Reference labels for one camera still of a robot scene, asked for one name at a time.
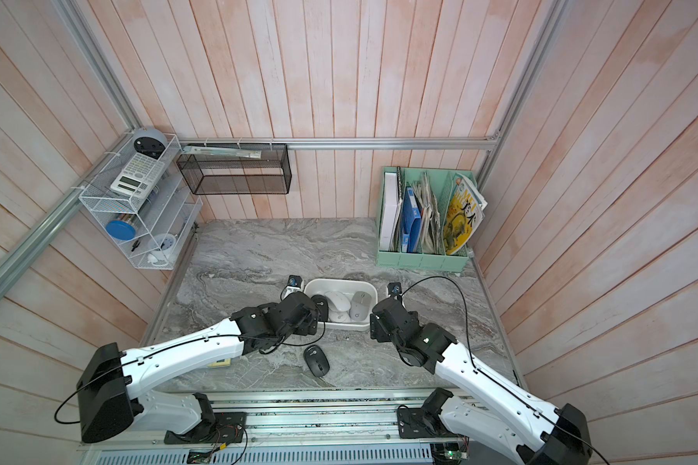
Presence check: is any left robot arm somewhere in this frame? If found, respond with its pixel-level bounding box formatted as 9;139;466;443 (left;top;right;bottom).
76;292;328;444

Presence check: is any black smooth mouse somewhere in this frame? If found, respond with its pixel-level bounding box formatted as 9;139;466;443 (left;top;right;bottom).
311;294;330;322

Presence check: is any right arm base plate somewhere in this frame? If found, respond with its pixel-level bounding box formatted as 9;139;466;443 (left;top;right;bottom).
396;405;456;439

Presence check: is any newspapers stack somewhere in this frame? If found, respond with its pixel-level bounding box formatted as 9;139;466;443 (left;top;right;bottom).
414;170;443;255

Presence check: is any round grey speaker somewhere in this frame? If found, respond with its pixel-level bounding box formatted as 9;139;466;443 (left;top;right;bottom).
132;128;168;160

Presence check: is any blue folder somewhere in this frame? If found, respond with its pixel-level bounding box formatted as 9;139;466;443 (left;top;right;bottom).
401;187;422;253

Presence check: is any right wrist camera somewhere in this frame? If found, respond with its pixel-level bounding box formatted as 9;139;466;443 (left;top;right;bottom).
387;282;403;298

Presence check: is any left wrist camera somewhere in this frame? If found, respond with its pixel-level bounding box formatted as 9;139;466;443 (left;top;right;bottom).
280;275;304;300

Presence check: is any yellow magazine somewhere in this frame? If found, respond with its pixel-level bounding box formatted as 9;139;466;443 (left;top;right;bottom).
442;174;488;256

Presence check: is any black mesh wall basket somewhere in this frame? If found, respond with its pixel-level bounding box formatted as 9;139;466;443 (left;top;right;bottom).
176;143;292;196

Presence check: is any white calculator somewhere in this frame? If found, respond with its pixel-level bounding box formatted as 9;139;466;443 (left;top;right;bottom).
111;153;165;199

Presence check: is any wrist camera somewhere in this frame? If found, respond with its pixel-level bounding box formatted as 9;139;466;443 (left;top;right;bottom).
387;282;403;298
280;275;304;300

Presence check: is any white plastic storage box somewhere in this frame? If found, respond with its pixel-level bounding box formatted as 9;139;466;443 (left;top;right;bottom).
304;278;379;331

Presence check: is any white smooth mouse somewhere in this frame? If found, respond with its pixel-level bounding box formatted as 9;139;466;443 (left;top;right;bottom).
325;291;351;324

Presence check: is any grey mouse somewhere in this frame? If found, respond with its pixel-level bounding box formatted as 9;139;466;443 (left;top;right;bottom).
350;292;372;323

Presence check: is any blue lid jar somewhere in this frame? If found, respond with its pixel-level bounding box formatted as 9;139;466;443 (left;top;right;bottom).
105;214;137;241

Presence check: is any white binder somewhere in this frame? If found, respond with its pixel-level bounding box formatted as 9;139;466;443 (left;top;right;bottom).
379;168;401;252

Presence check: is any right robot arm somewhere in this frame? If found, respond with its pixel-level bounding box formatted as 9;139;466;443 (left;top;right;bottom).
370;298;593;464

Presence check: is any green file organizer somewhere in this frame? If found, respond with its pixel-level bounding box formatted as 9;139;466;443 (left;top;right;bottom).
376;167;478;273

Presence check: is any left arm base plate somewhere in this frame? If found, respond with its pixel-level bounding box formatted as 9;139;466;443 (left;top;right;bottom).
164;412;247;445

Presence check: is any black ribbed mouse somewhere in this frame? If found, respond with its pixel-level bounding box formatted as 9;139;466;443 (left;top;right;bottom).
304;345;331;378

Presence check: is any white wire wall shelf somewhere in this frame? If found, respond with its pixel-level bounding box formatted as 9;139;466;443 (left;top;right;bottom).
79;132;202;270

